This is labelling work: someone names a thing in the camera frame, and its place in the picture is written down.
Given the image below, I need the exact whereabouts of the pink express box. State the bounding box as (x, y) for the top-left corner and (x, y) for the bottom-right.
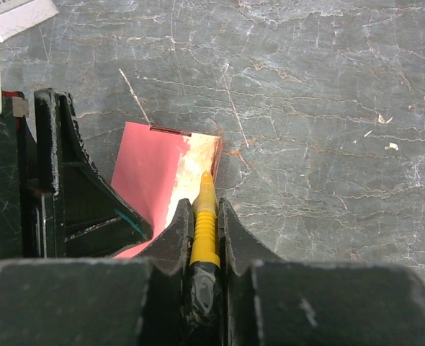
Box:
(111, 123), (223, 258)

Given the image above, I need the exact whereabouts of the yellow utility knife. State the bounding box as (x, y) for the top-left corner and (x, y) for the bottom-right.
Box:
(183, 172), (222, 345)

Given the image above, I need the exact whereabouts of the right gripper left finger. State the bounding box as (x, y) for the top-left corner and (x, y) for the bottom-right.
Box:
(0, 199), (193, 345)

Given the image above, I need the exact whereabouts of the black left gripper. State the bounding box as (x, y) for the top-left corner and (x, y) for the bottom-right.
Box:
(0, 89), (153, 260)

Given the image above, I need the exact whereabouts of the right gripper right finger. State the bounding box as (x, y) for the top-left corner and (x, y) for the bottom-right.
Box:
(218, 199), (425, 345)

